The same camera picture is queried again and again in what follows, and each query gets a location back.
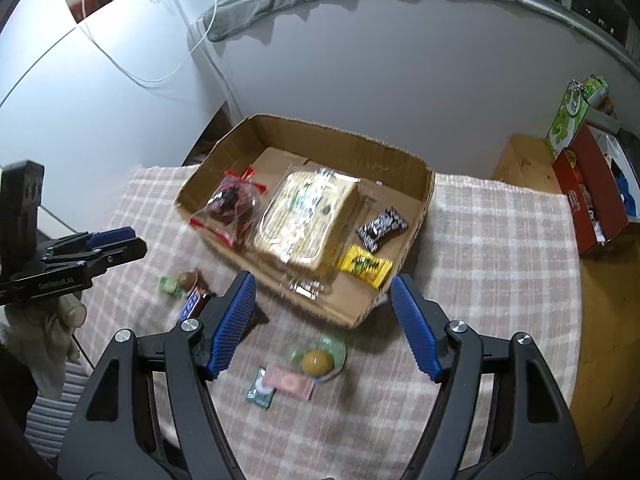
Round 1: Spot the small green snack packet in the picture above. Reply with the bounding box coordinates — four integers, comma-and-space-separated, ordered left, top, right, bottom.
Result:
245, 367, 277, 409

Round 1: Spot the pink snack packet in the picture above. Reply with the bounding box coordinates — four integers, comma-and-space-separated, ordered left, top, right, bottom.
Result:
264, 365, 317, 402

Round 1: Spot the brown chocolate bar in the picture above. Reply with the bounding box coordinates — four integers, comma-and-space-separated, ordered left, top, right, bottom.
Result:
178, 287, 217, 323
355, 205, 409, 254

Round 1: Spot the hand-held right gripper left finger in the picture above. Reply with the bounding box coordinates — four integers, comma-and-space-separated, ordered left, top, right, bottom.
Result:
57, 270, 258, 480

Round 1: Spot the checked pink tablecloth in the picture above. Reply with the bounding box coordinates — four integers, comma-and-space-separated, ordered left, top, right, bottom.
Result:
80, 164, 585, 480

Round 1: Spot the red cardboard box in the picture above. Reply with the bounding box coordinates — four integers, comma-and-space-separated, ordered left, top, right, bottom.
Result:
552, 121, 640, 257

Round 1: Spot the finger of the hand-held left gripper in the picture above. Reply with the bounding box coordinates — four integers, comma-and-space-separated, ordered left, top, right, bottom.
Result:
30, 239, 149, 277
39, 227, 137, 257

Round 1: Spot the person's left hand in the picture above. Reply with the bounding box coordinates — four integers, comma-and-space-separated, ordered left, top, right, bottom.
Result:
0, 290, 89, 402

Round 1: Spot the yellow candy packet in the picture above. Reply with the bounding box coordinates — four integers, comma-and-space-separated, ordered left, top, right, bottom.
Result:
337, 244, 394, 289

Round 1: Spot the long white cable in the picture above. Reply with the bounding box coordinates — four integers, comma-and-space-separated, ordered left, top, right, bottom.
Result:
74, 0, 237, 88

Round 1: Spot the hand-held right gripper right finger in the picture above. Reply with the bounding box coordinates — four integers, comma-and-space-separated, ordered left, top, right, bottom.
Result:
390, 274, 586, 480

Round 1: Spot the packed yellow sandwich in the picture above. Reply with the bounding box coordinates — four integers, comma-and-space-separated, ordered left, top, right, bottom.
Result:
252, 166, 362, 297

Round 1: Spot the green printed box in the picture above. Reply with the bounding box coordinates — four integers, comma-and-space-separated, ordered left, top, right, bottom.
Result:
544, 74, 610, 159

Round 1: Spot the red packet of dark snacks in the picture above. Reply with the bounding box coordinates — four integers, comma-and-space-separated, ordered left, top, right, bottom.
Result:
189, 169, 267, 249

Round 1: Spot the wooden side table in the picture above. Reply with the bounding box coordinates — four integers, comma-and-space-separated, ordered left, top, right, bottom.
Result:
491, 134, 640, 466

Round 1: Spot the striped grey cloth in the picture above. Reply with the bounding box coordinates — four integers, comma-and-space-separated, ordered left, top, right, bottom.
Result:
24, 357, 103, 447

